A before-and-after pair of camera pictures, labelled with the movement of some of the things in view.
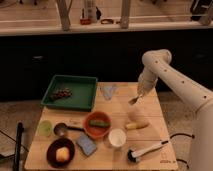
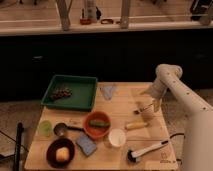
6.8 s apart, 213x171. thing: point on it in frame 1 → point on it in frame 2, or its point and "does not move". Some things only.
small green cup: x=45 y=128 does not move
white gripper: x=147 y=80 → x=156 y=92
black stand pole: x=20 y=130 does not move
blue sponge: x=85 y=144 does not move
